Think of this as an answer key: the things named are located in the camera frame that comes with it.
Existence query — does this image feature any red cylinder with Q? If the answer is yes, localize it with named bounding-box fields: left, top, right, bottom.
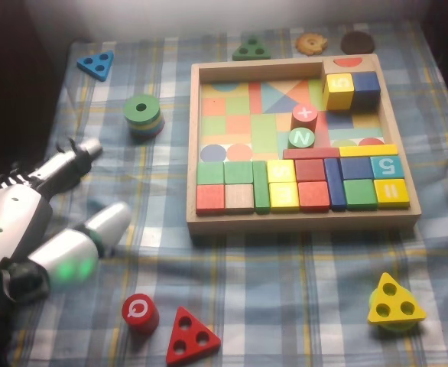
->
left=121, top=293, right=161, bottom=335

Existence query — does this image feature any red cylinder with plus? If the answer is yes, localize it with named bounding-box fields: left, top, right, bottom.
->
left=290, top=103, right=320, bottom=134

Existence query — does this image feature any yellow cube with 5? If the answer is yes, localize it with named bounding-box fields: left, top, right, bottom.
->
left=324, top=73, right=355, bottom=112

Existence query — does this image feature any tan toy cookie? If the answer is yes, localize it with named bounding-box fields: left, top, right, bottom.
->
left=295, top=31, right=330, bottom=57

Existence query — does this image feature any white backdrop panel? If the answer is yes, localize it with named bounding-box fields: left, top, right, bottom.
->
left=24, top=0, right=435, bottom=39

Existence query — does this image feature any green three-hole triangle block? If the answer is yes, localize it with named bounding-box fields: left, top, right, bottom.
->
left=232, top=35, right=271, bottom=62

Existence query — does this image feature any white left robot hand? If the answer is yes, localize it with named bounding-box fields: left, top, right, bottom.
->
left=0, top=137, right=134, bottom=307

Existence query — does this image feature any green cylinder with N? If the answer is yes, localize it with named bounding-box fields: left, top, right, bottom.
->
left=287, top=127, right=317, bottom=151

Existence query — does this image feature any blue three-hole triangle block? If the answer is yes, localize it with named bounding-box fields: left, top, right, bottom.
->
left=76, top=50, right=115, bottom=83

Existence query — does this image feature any red three-hole triangle block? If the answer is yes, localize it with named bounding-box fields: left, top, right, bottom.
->
left=165, top=305, right=222, bottom=367

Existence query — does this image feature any blue cube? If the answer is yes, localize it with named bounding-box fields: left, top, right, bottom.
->
left=351, top=71, right=382, bottom=110

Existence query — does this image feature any yellow three-hole triangle block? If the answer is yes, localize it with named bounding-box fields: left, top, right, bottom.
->
left=366, top=271, right=428, bottom=326

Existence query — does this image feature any dark brown toy cookie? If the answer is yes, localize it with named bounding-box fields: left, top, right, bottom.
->
left=340, top=31, right=375, bottom=56

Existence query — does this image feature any green wooden ring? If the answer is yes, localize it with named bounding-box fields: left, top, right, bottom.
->
left=122, top=93, right=161, bottom=127

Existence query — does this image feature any wooden puzzle tray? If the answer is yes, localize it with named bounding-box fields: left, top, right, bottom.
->
left=187, top=53, right=423, bottom=235

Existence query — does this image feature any blue wooden ring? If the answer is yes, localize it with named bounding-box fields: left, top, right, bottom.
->
left=128, top=120, right=165, bottom=136

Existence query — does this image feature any yellow wooden ring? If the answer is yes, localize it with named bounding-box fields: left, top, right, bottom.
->
left=127, top=116, right=164, bottom=132

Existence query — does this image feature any blue plaid tablecloth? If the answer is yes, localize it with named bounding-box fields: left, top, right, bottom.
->
left=8, top=22, right=448, bottom=367

